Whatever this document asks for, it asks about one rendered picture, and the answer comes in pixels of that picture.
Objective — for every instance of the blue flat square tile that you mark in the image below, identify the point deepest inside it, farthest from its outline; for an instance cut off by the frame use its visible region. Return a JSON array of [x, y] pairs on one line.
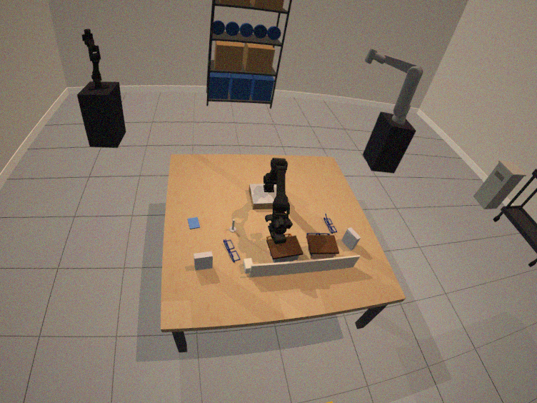
[[193, 222]]

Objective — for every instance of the long white rectangular panel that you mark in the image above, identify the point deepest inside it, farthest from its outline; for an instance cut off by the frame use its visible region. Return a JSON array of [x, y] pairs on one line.
[[311, 265]]

